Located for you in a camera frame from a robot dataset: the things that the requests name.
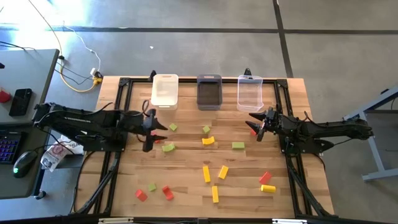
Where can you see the yellow rectangular wooden block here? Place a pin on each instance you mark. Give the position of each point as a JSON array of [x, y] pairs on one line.
[[223, 172]]

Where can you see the yellow wooden cylinder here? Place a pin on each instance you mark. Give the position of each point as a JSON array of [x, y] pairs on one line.
[[268, 188]]

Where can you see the red wooden bridge block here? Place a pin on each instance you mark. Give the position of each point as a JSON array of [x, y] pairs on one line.
[[168, 193]]

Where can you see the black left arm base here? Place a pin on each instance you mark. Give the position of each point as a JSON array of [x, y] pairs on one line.
[[102, 147]]

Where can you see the black aluminium table frame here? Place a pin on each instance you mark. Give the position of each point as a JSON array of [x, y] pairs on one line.
[[186, 80]]

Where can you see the clear plastic bin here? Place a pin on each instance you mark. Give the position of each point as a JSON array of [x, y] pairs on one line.
[[249, 93]]

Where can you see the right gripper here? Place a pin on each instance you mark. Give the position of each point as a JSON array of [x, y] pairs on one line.
[[271, 124]]

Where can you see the black desk foot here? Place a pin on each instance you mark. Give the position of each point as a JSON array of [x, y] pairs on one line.
[[40, 195]]

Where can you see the backlit black keyboard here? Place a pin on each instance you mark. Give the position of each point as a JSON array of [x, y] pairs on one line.
[[8, 147]]

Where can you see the green wooden cube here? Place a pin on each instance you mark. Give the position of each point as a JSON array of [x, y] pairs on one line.
[[173, 127], [206, 129], [152, 187]]

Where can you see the red object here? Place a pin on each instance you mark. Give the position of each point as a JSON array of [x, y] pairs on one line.
[[4, 96]]

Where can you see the white plastic bin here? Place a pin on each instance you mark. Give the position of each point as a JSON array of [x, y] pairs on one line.
[[164, 91]]

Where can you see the light grey desk top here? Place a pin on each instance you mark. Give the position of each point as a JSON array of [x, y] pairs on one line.
[[28, 71]]

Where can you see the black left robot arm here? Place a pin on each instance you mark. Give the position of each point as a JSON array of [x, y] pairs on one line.
[[77, 119]]

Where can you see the white charger plug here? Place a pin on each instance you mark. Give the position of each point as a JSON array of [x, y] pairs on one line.
[[93, 72]]

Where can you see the dark grey desk top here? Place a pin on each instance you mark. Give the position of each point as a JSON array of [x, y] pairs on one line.
[[18, 186]]

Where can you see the green rectangular wooden block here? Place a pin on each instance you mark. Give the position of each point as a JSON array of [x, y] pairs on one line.
[[238, 145], [168, 147]]

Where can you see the silver metal bracket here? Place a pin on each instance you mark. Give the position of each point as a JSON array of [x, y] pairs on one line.
[[115, 220], [289, 221]]

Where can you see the dark grey plastic bin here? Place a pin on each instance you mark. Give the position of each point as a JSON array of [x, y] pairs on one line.
[[209, 93]]

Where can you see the long yellow wooden bar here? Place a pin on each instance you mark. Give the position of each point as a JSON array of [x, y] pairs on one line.
[[206, 174], [215, 194]]

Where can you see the black frame clamp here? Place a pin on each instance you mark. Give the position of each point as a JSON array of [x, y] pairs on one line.
[[247, 71], [152, 75]]

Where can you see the black smartphone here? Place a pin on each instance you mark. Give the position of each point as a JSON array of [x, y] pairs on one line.
[[20, 102]]

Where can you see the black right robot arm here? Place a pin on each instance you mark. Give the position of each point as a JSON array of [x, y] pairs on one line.
[[335, 129]]

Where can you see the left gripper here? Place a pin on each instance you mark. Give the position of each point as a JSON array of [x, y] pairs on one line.
[[150, 129]]

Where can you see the yellow wooden arch block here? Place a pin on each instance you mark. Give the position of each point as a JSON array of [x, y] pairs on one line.
[[208, 141]]

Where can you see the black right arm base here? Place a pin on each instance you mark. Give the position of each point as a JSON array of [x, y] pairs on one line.
[[311, 147]]

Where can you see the black computer mouse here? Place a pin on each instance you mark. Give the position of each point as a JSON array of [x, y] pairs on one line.
[[24, 164]]

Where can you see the grey metal table frame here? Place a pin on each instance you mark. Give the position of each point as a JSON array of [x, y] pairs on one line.
[[373, 146]]

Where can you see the white printed plastic bag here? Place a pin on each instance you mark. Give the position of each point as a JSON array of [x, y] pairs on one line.
[[54, 155]]

